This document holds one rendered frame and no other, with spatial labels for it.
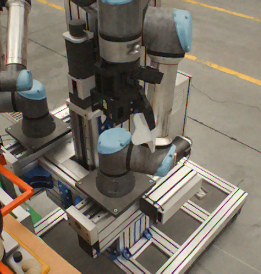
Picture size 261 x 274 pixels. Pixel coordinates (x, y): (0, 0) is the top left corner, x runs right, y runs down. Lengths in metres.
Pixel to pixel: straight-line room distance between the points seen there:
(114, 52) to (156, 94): 0.48
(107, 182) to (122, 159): 0.13
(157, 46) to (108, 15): 0.46
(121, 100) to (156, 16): 0.44
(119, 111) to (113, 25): 0.16
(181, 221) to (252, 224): 0.59
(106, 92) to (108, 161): 0.55
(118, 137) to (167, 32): 0.38
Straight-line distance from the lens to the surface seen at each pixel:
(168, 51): 1.02
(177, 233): 2.21
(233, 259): 2.43
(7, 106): 1.51
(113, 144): 1.13
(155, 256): 2.11
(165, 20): 1.02
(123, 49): 0.60
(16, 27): 1.38
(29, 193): 1.27
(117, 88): 0.64
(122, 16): 0.57
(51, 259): 1.26
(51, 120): 1.58
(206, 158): 3.02
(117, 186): 1.25
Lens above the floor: 2.00
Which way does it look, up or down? 39 degrees down
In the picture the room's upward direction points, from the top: straight up
